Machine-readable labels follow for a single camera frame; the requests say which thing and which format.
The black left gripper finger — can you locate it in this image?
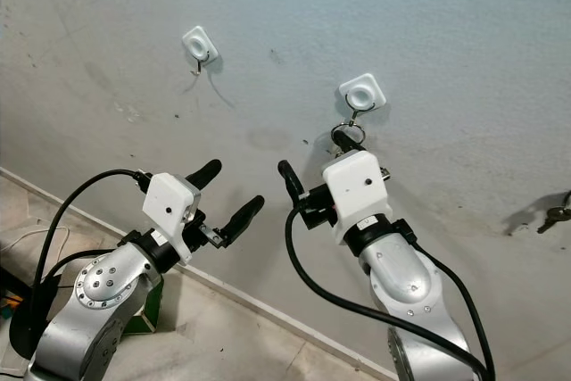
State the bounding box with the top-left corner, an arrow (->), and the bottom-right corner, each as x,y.
184,160 -> 223,191
221,195 -> 267,248

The large silver key ring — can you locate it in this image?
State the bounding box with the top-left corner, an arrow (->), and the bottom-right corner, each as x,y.
334,120 -> 368,146

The green box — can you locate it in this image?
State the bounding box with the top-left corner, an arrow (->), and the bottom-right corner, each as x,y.
123,272 -> 168,337

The colourful small box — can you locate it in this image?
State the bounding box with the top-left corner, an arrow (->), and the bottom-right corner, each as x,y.
0,289 -> 24,320

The black round object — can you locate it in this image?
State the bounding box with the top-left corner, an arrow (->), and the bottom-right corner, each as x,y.
7,287 -> 56,362

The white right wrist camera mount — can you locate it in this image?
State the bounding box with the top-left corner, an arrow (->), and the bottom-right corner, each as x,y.
321,150 -> 384,244

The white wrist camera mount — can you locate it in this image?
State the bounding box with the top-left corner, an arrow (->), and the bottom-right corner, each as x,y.
142,170 -> 203,265
321,150 -> 384,244

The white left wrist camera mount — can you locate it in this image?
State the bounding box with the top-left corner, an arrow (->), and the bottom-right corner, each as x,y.
142,170 -> 203,265

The white square wall hook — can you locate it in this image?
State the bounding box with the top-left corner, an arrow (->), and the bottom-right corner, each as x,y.
337,72 -> 389,124
181,25 -> 221,76

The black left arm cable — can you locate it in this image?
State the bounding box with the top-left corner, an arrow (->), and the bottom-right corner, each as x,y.
29,168 -> 154,360

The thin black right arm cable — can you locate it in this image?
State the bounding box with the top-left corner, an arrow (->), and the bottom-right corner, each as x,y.
410,243 -> 498,381

